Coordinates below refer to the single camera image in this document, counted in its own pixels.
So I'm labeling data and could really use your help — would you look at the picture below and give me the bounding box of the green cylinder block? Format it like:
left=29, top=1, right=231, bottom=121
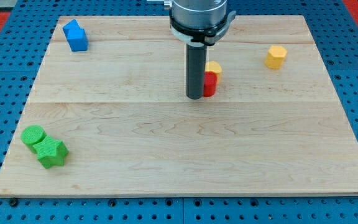
left=21, top=125, right=47, bottom=154

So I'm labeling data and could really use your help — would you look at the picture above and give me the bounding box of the red cylinder block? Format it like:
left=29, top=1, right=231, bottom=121
left=203, top=71, right=218, bottom=97

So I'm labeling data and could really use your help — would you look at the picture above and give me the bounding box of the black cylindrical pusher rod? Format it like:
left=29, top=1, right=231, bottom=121
left=186, top=45, right=207, bottom=100

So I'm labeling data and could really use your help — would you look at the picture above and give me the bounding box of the wooden board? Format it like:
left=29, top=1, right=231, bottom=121
left=0, top=16, right=358, bottom=198

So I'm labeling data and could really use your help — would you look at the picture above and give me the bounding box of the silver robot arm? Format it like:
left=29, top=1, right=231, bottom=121
left=147, top=0, right=237, bottom=47

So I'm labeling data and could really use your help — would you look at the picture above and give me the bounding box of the yellow block behind red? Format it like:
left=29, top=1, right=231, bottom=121
left=205, top=61, right=223, bottom=84

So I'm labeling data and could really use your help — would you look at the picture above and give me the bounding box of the blue cube block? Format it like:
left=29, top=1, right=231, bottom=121
left=67, top=29, right=88, bottom=52

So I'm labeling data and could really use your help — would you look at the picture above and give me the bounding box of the yellow hexagon block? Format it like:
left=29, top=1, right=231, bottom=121
left=264, top=45, right=288, bottom=69

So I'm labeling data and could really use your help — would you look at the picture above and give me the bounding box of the green star block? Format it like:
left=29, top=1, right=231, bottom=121
left=33, top=135, right=69, bottom=169

